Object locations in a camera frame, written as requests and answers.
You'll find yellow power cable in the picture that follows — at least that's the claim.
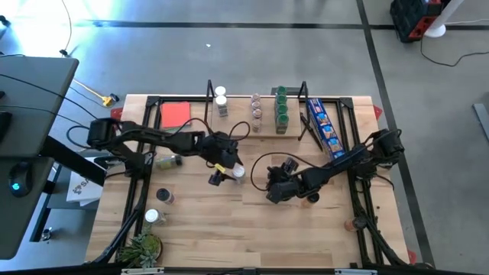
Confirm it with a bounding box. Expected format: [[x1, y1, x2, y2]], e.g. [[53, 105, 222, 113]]
[[72, 78, 115, 108]]

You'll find black lid olive herb jar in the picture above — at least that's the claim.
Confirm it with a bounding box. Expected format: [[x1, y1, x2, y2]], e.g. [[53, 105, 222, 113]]
[[155, 154, 183, 171]]

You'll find potted succulent plant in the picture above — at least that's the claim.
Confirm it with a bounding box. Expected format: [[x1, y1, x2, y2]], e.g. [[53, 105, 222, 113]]
[[116, 225, 164, 270]]

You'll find grey desk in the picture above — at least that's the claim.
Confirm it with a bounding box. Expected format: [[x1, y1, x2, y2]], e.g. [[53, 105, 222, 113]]
[[0, 56, 80, 260]]

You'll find teal mat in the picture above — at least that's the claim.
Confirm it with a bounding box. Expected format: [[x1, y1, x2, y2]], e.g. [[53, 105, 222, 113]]
[[164, 124, 192, 134]]

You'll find red notebook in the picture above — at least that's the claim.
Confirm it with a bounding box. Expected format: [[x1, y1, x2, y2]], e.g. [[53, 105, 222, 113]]
[[160, 101, 192, 130]]

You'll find white and black tower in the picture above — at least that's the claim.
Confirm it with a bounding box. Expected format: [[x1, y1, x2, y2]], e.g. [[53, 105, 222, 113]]
[[423, 0, 465, 39]]

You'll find silver metal bracket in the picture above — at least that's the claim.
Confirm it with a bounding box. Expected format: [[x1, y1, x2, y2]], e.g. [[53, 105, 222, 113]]
[[121, 267, 165, 275], [335, 268, 378, 275]]

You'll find blue plastic wrap box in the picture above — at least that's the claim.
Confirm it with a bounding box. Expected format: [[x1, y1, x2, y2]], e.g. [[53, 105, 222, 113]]
[[305, 98, 347, 160]]

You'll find black lid orange spice jar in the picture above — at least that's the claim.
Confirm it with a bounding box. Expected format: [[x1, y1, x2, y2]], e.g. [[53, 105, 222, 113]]
[[343, 216, 364, 233], [301, 192, 321, 209]]

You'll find black floor cable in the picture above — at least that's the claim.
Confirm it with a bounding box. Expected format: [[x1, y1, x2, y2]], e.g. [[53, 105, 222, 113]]
[[59, 0, 74, 57], [419, 36, 489, 68]]

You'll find white printed box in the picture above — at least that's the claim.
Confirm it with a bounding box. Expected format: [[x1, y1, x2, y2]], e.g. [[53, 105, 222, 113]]
[[66, 170, 104, 207]]

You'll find black round device with light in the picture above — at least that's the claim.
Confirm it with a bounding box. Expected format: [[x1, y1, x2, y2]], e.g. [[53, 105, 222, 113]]
[[8, 162, 34, 199]]

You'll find black lid red spice jar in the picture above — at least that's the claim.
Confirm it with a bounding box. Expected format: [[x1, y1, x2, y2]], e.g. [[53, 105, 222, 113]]
[[155, 187, 176, 206]]

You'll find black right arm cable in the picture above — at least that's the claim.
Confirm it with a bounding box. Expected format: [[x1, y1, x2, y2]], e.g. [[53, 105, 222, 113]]
[[250, 128, 404, 192]]

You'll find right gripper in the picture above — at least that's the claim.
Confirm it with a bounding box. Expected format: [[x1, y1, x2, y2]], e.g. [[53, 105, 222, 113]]
[[265, 156, 309, 205]]

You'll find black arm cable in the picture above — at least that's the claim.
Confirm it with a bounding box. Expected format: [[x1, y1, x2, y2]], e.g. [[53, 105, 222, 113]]
[[250, 128, 404, 192], [66, 117, 252, 169]]

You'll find black desk base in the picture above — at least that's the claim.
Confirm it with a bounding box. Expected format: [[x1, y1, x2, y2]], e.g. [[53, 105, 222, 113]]
[[28, 135, 108, 244]]

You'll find black metal table frame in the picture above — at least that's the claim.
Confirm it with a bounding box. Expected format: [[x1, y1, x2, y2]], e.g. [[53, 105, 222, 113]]
[[86, 94, 435, 275]]

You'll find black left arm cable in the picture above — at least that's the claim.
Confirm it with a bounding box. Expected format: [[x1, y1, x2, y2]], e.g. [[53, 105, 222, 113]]
[[66, 117, 252, 169]]

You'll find black and red tool case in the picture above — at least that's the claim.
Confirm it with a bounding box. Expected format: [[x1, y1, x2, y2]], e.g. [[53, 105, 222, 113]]
[[389, 0, 444, 44]]

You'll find black wire spice rack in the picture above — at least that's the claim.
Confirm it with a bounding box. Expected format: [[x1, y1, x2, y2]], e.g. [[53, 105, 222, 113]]
[[202, 79, 311, 141]]

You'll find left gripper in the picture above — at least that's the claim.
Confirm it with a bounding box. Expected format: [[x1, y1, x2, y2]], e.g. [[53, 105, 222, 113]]
[[198, 131, 242, 188]]

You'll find black desk cable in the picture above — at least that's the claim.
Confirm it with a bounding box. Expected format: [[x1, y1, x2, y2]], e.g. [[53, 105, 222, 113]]
[[0, 72, 100, 121], [0, 104, 91, 129]]

